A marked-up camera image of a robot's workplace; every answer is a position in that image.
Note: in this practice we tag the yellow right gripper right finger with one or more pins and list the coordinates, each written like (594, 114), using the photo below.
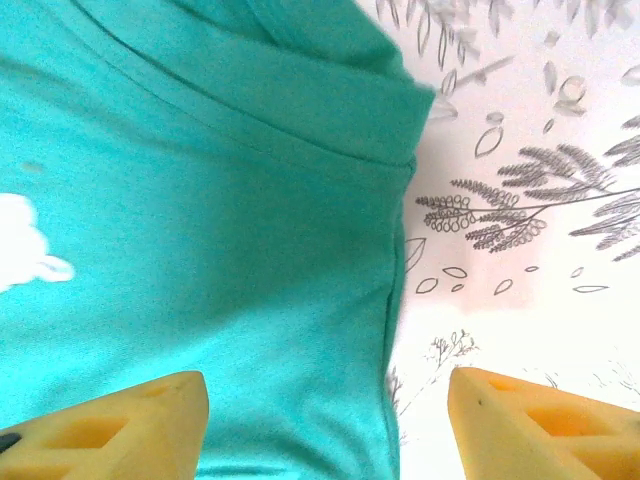
(540, 440)

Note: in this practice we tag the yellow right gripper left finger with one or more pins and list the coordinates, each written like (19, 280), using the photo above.
(100, 440)

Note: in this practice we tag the green t-shirt with print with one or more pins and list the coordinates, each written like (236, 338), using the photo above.
(200, 225)

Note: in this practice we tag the floral patterned table cover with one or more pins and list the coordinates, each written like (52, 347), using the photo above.
(525, 175)

